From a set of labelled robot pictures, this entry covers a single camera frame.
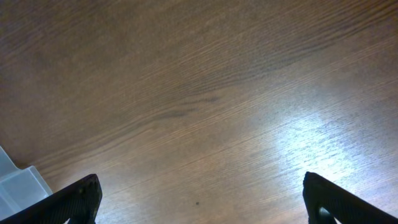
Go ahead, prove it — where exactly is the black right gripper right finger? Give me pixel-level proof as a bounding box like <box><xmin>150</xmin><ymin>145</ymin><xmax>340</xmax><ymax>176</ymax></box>
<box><xmin>303</xmin><ymin>172</ymin><xmax>397</xmax><ymax>224</ymax></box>

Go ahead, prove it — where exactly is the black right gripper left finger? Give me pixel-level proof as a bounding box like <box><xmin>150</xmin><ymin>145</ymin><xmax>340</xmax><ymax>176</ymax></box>
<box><xmin>1</xmin><ymin>174</ymin><xmax>103</xmax><ymax>224</ymax></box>

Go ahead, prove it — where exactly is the clear plastic storage bin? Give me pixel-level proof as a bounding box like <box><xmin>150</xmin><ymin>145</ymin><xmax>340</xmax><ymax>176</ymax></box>
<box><xmin>0</xmin><ymin>147</ymin><xmax>53</xmax><ymax>220</ymax></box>

